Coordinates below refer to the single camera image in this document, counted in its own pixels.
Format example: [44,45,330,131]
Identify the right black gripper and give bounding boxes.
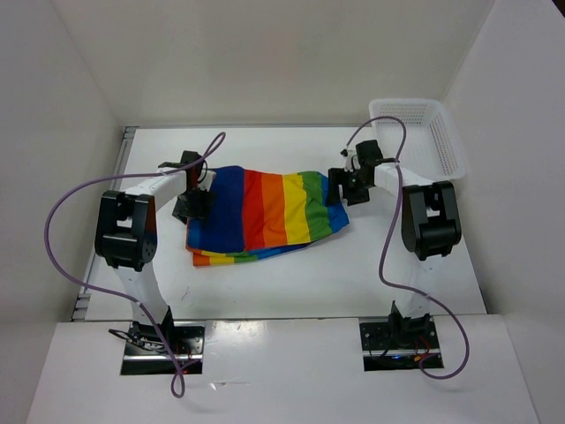
[325,167,372,206]

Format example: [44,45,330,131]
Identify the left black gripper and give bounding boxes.
[171,185,216,228]

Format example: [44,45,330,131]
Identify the rainbow striped shorts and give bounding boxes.
[185,166,350,268]

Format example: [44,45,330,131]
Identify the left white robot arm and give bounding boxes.
[94,151,215,353]

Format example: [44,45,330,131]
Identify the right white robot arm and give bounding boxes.
[326,140,462,347]

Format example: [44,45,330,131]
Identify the white plastic basket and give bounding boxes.
[368,98,466,181]

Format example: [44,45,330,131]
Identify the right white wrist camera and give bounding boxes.
[340,148,359,172]

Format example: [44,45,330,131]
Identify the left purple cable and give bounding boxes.
[43,131,227,399]

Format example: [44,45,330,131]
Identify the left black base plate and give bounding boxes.
[109,321,206,376]

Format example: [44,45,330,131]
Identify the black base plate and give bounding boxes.
[109,321,206,376]
[358,317,444,372]

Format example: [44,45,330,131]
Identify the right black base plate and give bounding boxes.
[358,317,444,372]

